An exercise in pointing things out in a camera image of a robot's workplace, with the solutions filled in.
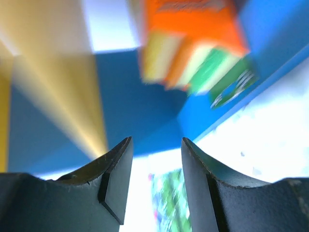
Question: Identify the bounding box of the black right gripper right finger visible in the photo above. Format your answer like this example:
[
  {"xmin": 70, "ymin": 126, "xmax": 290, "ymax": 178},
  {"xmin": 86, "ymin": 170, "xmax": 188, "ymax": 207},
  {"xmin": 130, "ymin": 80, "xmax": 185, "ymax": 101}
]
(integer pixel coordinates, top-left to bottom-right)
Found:
[{"xmin": 181, "ymin": 138, "xmax": 309, "ymax": 232}]

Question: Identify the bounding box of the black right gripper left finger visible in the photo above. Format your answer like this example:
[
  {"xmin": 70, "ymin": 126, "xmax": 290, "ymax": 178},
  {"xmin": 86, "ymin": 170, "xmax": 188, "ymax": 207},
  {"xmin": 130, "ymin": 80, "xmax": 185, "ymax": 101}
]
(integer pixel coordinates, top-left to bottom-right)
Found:
[{"xmin": 0, "ymin": 137, "xmax": 133, "ymax": 232}]

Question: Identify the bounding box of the Scrub Daddy sponge pack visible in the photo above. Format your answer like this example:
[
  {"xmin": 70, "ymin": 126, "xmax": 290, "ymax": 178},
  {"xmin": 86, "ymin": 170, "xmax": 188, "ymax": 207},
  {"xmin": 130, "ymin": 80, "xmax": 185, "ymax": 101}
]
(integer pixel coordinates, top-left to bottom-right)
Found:
[{"xmin": 131, "ymin": 0, "xmax": 257, "ymax": 108}]

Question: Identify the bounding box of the blue shelf unit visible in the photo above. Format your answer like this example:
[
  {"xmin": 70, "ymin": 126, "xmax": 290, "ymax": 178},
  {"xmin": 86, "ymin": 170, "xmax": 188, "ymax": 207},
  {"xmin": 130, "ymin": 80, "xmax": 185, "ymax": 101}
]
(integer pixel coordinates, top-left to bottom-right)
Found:
[{"xmin": 0, "ymin": 0, "xmax": 309, "ymax": 179}]

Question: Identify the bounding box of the Vileda sponge pack far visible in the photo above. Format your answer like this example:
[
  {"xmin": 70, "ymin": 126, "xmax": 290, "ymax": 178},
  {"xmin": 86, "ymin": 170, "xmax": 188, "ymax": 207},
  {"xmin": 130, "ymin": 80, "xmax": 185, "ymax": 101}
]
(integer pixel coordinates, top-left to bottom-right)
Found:
[{"xmin": 148, "ymin": 169, "xmax": 192, "ymax": 232}]

